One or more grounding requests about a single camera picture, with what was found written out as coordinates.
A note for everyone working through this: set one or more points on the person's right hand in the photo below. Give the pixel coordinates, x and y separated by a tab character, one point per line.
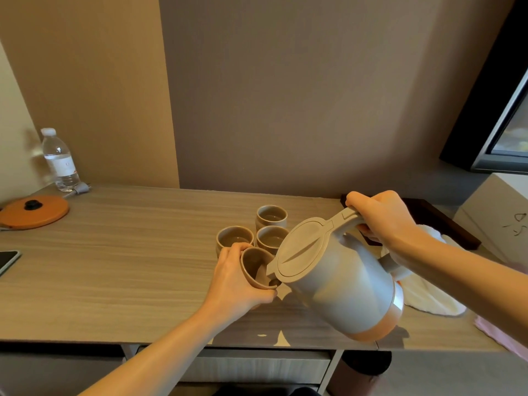
387	216

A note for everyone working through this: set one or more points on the person's left hand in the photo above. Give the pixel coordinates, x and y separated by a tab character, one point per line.
229	284

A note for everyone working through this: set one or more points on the person's right thumb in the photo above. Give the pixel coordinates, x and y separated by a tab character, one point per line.
357	202

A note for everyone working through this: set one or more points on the person's left thumb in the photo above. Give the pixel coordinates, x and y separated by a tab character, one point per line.
262	300

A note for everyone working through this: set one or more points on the beige ceramic cup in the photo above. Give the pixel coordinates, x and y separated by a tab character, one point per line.
234	238
258	268
272	216
270	239

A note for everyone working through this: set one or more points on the grey electric kettle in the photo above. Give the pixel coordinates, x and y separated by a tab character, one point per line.
342	284

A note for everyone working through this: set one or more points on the person's right forearm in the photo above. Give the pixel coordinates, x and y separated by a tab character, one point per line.
466	276

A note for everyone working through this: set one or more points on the person's left forearm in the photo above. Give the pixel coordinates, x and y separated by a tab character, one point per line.
156	358

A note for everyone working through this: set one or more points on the grey wooden drawer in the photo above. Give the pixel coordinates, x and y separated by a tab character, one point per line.
255	367

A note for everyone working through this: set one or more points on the dark wooden tray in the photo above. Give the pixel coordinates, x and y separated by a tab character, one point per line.
445	222

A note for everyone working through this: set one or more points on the white towel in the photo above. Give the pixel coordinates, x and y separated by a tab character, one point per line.
429	294

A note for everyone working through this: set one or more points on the dark waste bin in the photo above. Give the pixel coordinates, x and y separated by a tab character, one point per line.
359	373

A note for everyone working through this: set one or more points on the white box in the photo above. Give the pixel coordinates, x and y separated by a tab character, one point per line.
495	214

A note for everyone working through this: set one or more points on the black framed television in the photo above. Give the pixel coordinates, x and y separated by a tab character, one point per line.
482	103

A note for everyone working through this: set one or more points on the pink cloth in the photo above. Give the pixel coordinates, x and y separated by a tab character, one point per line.
503	336

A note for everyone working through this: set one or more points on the grey power plug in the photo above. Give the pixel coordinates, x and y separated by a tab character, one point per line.
79	188

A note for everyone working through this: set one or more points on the clear plastic water bottle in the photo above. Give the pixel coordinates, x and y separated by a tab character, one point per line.
61	162

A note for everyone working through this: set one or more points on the orange round kettle base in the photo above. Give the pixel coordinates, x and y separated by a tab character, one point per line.
33	212

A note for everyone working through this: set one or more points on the black smartphone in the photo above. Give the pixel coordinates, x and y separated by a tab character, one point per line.
7	259

